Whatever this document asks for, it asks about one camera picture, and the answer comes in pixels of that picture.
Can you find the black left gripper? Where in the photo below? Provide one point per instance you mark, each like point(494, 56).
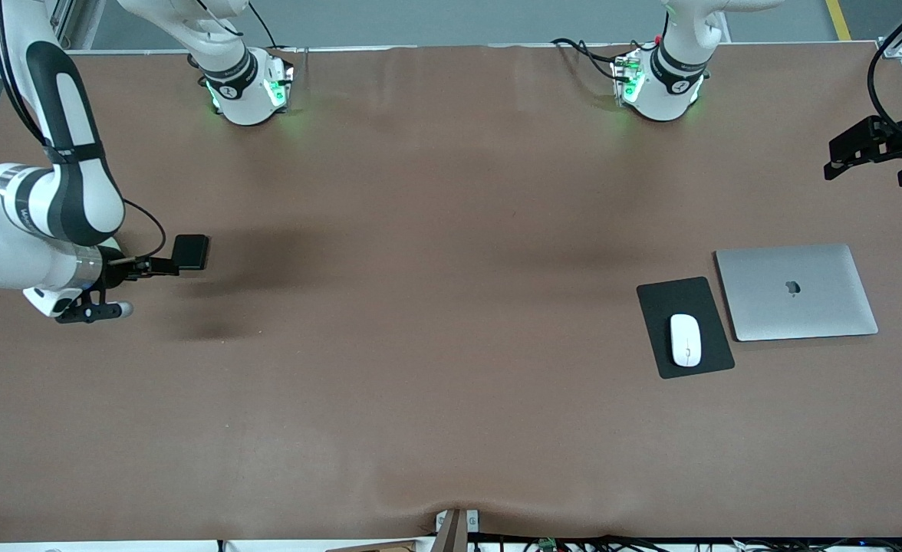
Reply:
point(900, 138)

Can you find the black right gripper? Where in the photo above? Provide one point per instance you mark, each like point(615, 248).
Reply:
point(116, 274)

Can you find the small black phone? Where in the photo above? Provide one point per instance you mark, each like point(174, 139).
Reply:
point(190, 252)

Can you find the white computer mouse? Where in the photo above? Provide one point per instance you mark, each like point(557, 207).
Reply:
point(686, 340)

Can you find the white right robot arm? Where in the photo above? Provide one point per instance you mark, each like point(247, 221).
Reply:
point(6, 245)

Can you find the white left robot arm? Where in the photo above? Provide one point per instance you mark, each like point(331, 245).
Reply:
point(669, 77)

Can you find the black mouse pad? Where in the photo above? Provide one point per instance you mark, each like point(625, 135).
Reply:
point(654, 322)

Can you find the silver laptop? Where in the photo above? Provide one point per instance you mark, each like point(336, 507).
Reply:
point(796, 295)

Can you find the brown table cover mat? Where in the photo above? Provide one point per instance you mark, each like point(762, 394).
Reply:
point(451, 422)

